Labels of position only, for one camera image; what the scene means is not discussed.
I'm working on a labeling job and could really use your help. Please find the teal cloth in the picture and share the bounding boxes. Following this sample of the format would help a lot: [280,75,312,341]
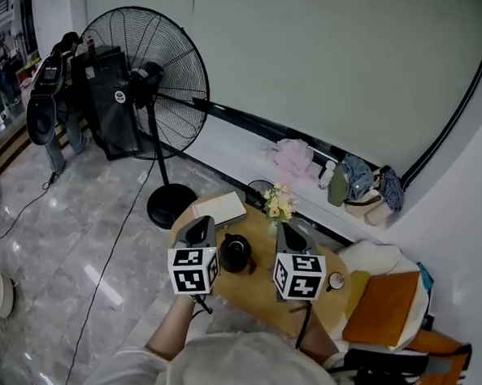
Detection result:
[415,262,436,291]

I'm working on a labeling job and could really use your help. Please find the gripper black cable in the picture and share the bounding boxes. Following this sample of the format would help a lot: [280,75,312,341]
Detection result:
[294,300,313,351]
[190,293,215,321]

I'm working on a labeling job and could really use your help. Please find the yellow cushion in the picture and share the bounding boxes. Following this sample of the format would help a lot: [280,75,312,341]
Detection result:
[345,269,372,321]

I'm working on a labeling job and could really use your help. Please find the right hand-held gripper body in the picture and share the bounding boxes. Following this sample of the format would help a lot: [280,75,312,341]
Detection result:
[272,250,328,304]

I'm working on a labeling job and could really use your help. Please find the black teapot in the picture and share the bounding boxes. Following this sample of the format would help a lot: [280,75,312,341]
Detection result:
[218,232,259,275]

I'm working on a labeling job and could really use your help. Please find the wooden steps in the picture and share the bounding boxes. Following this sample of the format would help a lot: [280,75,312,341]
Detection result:
[0,110,92,191]

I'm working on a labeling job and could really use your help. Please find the orange sofa seat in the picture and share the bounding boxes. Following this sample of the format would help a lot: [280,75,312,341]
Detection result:
[403,327,475,385]

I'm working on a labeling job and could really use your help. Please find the white bottles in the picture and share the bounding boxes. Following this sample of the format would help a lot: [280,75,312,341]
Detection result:
[317,159,337,190]

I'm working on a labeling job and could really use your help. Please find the green bag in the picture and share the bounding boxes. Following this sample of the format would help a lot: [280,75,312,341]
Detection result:
[326,162,350,208]

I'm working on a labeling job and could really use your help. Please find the striped cloth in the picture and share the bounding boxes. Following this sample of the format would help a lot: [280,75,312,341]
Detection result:
[326,342,430,385]

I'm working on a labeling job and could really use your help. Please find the black wire basket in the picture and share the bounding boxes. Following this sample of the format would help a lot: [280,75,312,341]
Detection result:
[245,179,276,210]

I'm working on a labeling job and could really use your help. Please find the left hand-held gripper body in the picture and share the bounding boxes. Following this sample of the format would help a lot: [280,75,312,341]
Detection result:
[164,243,222,299]

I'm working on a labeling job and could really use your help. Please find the black pedestal fan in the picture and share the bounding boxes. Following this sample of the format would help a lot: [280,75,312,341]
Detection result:
[68,2,216,231]

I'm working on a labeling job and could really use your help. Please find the white flat box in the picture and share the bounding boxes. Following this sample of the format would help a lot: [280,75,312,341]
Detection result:
[192,188,250,230]

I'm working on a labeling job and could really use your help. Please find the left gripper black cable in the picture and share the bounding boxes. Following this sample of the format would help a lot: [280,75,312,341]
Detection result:
[190,293,215,321]

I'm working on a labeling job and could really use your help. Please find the person's right forearm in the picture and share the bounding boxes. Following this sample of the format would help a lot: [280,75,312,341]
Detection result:
[285,299,343,360]

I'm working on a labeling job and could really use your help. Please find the pink cloth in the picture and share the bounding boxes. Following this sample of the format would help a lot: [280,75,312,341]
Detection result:
[271,136,317,180]

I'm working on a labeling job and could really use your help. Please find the thin black floor cable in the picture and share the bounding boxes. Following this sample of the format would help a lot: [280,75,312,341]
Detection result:
[0,168,58,250]

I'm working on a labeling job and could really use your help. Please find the orange cushion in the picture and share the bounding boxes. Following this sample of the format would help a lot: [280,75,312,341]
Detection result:
[341,266,421,349]

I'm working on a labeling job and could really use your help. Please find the flower bouquet in vase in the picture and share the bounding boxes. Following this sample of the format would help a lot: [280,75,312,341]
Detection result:
[259,182,300,240]

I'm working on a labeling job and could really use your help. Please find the blue denim cloth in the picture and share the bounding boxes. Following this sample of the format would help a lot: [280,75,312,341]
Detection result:
[340,154,377,203]

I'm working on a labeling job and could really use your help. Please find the black fan power cable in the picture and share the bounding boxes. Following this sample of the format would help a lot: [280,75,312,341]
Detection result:
[64,165,156,385]

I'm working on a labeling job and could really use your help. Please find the beige tote bag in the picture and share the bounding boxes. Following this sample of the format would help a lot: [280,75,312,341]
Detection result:
[363,201,395,229]
[343,188,384,220]

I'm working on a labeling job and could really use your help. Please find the person's left forearm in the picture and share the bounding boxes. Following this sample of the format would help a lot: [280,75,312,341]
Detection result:
[144,291,198,364]

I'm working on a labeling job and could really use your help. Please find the black glass-door cabinet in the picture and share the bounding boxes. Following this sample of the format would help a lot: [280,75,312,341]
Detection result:
[66,42,147,162]

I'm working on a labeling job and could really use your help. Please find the plaid cloth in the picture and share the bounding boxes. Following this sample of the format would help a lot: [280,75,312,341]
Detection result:
[376,166,407,213]

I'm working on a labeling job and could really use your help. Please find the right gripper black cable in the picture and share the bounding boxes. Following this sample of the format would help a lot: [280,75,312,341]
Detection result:
[294,300,313,351]

